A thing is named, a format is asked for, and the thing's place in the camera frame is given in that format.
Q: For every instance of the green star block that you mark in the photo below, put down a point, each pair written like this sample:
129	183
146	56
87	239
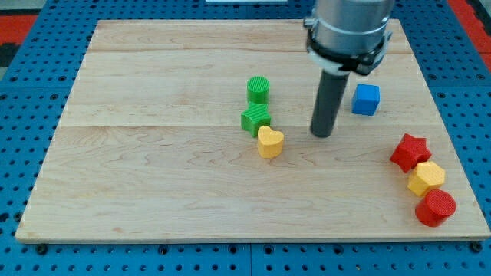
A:
254	117

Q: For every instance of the light wooden board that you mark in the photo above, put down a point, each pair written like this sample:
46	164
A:
149	148

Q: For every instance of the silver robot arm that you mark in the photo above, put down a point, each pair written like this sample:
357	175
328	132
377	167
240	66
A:
348	35

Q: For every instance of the yellow heart block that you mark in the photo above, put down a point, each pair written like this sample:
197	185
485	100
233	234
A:
270	142

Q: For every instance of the red cylinder block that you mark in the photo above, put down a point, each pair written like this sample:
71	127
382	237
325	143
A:
435	208

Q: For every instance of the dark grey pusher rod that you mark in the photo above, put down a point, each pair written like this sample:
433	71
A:
328	100

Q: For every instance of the green cylinder block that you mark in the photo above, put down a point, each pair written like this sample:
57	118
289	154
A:
258	90

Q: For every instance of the yellow hexagon block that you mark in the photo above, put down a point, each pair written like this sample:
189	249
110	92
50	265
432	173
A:
425	177

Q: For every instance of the blue cube block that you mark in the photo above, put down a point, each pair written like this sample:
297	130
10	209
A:
366	99

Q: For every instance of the red star block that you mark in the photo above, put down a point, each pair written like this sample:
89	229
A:
410	151

